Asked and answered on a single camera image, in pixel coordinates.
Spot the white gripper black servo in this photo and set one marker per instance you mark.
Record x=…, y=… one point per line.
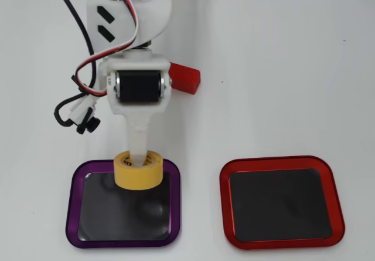
x=137, y=87

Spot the yellow masking tape roll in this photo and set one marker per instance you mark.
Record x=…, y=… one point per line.
x=137, y=179

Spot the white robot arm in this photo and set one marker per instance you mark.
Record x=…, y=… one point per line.
x=146, y=17

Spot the black knurled plug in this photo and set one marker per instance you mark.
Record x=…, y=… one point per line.
x=90, y=125

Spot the red ribbed block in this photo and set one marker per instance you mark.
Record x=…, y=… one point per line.
x=187, y=79

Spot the purple metal tray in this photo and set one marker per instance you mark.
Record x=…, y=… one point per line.
x=123, y=214

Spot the red metal tray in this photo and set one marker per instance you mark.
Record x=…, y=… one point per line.
x=281, y=202

